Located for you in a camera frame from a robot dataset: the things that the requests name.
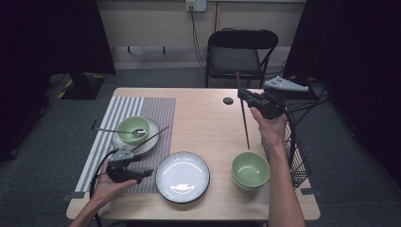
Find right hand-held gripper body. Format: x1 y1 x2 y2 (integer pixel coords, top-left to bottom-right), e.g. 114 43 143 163
248 75 310 120

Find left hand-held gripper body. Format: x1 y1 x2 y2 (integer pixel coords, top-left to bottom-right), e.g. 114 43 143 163
105 145 140 184

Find small white ribbed plate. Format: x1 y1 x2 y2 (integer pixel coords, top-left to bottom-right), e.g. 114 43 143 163
111 117 161 156

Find green bowl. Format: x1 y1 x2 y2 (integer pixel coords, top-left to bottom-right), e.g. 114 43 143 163
116 115 151 142
230 151 271 191

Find metal spoon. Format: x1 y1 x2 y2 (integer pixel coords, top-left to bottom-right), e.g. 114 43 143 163
95 126 147 137

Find large white ribbed plate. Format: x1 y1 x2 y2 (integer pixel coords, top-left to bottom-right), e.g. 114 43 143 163
155 151 211 205

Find black wire rack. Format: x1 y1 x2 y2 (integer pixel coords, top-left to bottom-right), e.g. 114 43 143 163
282 119 313 190

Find person's left hand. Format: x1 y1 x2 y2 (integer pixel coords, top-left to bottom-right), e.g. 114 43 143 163
91 159 139 206

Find person's right hand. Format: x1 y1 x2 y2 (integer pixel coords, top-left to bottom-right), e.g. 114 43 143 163
250 106 290 149

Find black folding chair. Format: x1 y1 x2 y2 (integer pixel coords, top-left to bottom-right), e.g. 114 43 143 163
204 27 280 90

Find grey striped placemat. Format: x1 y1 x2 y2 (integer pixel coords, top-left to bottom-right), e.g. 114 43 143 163
75 96 177 194

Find grey floor tape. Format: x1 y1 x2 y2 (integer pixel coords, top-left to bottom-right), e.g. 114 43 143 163
61 190 86 203
300 187 323 199

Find black curtain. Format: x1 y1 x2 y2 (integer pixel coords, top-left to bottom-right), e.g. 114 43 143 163
283 0 401 187
0 0 116 159

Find left hand-held gripper cable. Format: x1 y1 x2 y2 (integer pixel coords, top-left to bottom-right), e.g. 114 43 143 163
88 149 118 227

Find black floor cables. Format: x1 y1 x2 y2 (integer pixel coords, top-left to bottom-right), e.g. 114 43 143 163
264 60 333 128

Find black wall socket cable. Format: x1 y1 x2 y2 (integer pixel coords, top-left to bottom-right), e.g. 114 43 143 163
188 7 208 71

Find white wall socket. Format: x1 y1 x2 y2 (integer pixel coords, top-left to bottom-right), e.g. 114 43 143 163
184 0 208 13

